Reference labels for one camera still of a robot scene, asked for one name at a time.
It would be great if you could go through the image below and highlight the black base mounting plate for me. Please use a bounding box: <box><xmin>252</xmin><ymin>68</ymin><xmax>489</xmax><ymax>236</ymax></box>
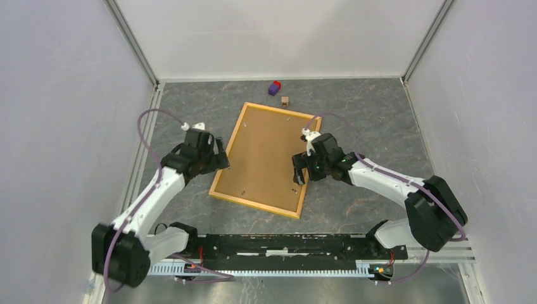
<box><xmin>194</xmin><ymin>234</ymin><xmax>408</xmax><ymax>271</ymax></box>

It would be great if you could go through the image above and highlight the aluminium rail frame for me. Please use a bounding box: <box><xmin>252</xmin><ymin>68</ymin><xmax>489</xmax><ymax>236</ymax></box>
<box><xmin>82</xmin><ymin>79</ymin><xmax>488</xmax><ymax>304</ymax></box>

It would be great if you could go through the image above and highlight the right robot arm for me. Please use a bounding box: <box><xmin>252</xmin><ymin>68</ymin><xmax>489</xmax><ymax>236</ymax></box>
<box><xmin>292</xmin><ymin>129</ymin><xmax>468</xmax><ymax>258</ymax></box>

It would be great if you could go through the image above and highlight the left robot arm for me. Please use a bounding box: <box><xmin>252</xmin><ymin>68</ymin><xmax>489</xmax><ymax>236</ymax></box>
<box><xmin>91</xmin><ymin>123</ymin><xmax>229</xmax><ymax>288</ymax></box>

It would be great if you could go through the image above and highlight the yellow wooden picture frame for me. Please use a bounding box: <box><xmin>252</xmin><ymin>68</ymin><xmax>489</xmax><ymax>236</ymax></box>
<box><xmin>208</xmin><ymin>101</ymin><xmax>323</xmax><ymax>220</ymax></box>

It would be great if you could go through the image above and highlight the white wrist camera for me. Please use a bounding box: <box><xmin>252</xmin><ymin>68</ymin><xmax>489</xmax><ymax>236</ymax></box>
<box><xmin>301</xmin><ymin>129</ymin><xmax>322</xmax><ymax>156</ymax></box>
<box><xmin>181</xmin><ymin>122</ymin><xmax>206</xmax><ymax>132</ymax></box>

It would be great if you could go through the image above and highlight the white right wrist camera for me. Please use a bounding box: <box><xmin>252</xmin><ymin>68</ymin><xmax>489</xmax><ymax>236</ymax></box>
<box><xmin>301</xmin><ymin>129</ymin><xmax>322</xmax><ymax>156</ymax></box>

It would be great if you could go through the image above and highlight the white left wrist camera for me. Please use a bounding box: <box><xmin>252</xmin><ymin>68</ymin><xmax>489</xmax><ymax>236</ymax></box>
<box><xmin>181</xmin><ymin>122</ymin><xmax>206</xmax><ymax>132</ymax></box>

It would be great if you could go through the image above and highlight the purple and red block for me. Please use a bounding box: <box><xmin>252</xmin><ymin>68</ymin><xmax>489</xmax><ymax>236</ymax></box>
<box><xmin>267</xmin><ymin>80</ymin><xmax>282</xmax><ymax>96</ymax></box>

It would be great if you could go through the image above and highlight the brown cardboard backing board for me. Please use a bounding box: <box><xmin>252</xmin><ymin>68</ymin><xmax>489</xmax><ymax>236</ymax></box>
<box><xmin>215</xmin><ymin>106</ymin><xmax>315</xmax><ymax>211</ymax></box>

